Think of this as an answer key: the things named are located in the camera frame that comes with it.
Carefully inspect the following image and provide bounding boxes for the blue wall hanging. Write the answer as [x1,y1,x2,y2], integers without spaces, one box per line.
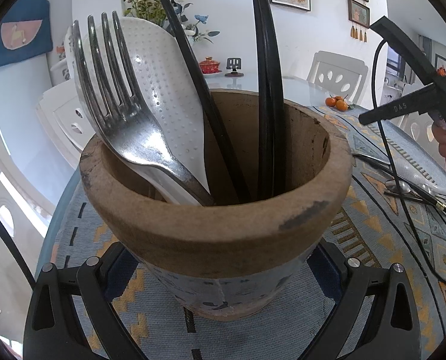
[0,0,53,67]

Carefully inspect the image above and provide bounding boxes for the white chair left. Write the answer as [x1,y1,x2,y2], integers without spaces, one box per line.
[36,80,94,169]

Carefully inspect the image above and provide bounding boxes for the orange tangerines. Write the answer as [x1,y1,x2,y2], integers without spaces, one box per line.
[325,96,349,112]

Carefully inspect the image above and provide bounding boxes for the silver metal fork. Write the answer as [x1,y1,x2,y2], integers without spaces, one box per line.
[71,10,217,207]

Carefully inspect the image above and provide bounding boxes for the white chair right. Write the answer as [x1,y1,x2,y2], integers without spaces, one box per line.
[380,81,439,158]

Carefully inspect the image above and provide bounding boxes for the blue patterned table mat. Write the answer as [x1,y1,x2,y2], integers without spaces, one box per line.
[45,107,446,359]

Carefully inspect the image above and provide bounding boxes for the black chopstick left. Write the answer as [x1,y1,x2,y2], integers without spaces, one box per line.
[160,0,245,203]

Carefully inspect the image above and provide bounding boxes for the white dining chair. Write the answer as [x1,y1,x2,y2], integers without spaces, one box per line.
[307,50,368,104]

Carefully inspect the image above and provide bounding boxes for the small framed picture lower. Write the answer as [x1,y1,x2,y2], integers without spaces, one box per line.
[347,0,371,29]

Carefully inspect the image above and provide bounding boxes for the flower plant arrangement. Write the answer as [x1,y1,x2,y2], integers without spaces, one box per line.
[122,0,220,45]

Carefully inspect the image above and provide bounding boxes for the black phone stand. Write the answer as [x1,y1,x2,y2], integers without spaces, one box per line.
[225,57,244,78]

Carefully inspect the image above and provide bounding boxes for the black cable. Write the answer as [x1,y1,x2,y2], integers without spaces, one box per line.
[371,37,446,292]

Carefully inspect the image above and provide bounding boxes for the white dotted rice paddle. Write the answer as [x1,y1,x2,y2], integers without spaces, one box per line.
[70,16,212,207]

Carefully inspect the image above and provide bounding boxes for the red lidded pot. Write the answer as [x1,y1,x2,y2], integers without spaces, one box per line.
[199,57,221,75]

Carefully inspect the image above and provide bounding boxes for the brown clay utensil pot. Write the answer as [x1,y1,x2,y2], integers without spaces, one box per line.
[80,101,352,321]

